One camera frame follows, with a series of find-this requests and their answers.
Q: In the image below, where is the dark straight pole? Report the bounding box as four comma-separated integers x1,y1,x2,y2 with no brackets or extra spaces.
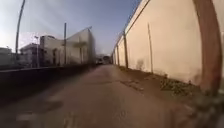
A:
63,22,68,66

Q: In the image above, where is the weedy dirt strip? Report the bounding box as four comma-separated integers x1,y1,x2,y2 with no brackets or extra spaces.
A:
118,64,224,128

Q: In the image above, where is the grey-brown paved road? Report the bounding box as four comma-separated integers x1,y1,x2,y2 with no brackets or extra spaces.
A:
0,63,201,128

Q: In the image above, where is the long low building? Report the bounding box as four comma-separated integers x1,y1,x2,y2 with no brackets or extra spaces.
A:
0,46,18,69

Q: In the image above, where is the dark multi-storey building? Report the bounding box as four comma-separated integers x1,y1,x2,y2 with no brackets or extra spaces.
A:
39,34,58,67

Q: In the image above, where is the large pale building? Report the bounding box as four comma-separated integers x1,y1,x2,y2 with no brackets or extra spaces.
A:
54,27,97,66

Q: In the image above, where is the low dark wall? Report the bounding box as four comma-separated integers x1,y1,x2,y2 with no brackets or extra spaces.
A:
0,63,98,104

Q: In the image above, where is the tall dark curved pole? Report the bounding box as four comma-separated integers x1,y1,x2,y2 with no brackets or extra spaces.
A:
14,0,27,63

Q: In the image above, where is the tall cream boundary wall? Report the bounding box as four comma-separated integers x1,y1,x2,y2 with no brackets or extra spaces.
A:
111,0,224,96

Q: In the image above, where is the low grey building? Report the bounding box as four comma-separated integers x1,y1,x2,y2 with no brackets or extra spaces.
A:
18,42,41,68

